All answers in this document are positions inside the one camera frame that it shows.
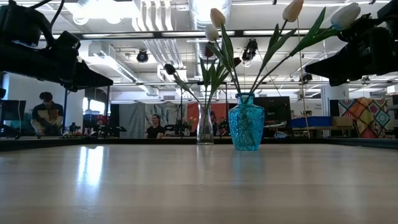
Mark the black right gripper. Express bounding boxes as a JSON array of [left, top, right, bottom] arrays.
[[305, 26, 398, 88]]

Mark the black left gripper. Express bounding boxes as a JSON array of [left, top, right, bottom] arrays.
[[0, 42, 114, 93]]

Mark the white artificial tulip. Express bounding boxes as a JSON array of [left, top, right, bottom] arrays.
[[251, 2, 362, 94], [204, 24, 246, 94]]

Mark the peach artificial tulip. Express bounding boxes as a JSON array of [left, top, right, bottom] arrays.
[[250, 0, 305, 94]]

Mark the black artificial tulip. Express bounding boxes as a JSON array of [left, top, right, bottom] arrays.
[[164, 63, 206, 108]]

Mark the maroon artificial tulip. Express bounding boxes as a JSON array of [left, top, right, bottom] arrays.
[[200, 42, 217, 108], [208, 57, 243, 106]]

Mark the blue patterned glass vase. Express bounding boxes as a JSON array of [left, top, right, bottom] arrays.
[[228, 92, 266, 152]]

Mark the cream artificial tulip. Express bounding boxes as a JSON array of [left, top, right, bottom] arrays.
[[210, 7, 246, 94]]

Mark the clear glass vase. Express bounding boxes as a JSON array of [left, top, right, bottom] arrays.
[[196, 104, 215, 145]]

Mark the thin tan pole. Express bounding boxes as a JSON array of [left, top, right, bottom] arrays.
[[294, 18, 310, 138]]

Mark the person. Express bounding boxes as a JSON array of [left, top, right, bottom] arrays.
[[145, 113, 166, 139], [210, 110, 220, 137], [30, 91, 65, 137]]

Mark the brown cardboard box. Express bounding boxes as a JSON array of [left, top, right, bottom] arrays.
[[332, 116, 354, 127]]

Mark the blue storage bin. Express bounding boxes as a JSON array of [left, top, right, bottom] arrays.
[[290, 116, 333, 128]]

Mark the round black ceiling spotlight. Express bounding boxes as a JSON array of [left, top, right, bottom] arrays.
[[136, 49, 149, 63]]

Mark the grey curtain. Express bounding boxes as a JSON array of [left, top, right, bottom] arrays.
[[119, 101, 187, 138]]

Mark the colourful patchwork quilt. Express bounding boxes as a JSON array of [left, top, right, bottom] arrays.
[[337, 97, 393, 139]]

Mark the black television screen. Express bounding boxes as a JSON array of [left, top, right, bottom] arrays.
[[254, 96, 292, 129]]

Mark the black computer monitor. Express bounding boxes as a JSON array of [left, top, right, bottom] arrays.
[[0, 99, 27, 122]]

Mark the black overhead light bar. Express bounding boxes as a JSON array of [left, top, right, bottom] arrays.
[[37, 29, 343, 40]]

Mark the orange backdrop panel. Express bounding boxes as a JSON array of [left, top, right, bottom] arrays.
[[186, 102, 231, 134]]

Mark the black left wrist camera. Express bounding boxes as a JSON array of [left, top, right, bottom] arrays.
[[55, 30, 80, 63]]

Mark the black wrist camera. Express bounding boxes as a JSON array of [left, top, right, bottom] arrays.
[[337, 12, 373, 43], [55, 30, 80, 63]]

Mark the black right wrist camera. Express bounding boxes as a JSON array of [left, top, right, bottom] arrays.
[[337, 12, 373, 43]]

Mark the black left wrist camera cable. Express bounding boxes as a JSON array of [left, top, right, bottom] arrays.
[[30, 0, 67, 32]]

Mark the black aluminium table frame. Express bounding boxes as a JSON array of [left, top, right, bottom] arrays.
[[0, 136, 398, 152]]

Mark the black overhead camera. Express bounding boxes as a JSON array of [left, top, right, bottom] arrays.
[[241, 39, 259, 68]]

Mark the silver ventilation duct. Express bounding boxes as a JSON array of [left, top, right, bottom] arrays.
[[188, 0, 233, 78]]

